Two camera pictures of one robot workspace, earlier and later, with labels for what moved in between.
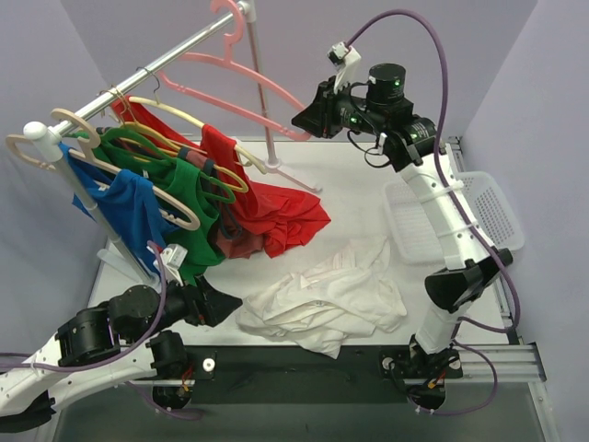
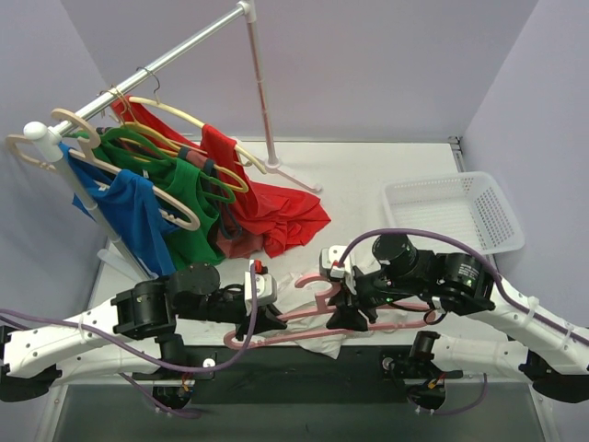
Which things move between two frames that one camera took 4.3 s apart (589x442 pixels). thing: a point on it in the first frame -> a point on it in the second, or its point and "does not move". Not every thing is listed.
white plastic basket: [412, 237] does not move
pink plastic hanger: [302, 130] -> [322, 297]
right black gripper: [328, 112] -> [352, 296]
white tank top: [323, 304] does not move
